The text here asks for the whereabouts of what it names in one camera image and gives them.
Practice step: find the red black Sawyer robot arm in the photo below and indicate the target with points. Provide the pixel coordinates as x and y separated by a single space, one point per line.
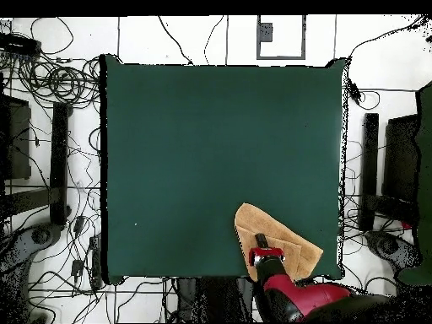
303 297

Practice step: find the black power strip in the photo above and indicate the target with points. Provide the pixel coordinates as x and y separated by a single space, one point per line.
20 44

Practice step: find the gray floor hatch frame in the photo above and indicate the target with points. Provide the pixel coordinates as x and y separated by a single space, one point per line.
280 57

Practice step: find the tan terry towel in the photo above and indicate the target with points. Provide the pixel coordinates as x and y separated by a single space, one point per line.
283 236

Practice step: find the dark green table cloth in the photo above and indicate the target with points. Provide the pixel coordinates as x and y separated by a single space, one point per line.
168 135

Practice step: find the gray black floor stand base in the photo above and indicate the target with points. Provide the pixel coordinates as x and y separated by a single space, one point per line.
40 236
388 244

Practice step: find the black metal stand frame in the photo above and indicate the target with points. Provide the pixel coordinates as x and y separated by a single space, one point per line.
369 168
59 162

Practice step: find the gray square floor box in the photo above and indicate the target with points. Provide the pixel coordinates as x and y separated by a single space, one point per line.
265 32

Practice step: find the small black power adapter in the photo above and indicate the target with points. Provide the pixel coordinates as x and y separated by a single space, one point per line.
77 268
79 224

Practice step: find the dark green fabric sheet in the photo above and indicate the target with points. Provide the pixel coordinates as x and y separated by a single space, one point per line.
425 168

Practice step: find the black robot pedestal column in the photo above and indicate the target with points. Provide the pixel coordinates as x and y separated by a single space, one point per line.
216 300

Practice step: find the black box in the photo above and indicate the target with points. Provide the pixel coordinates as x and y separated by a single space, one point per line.
400 158
17 138

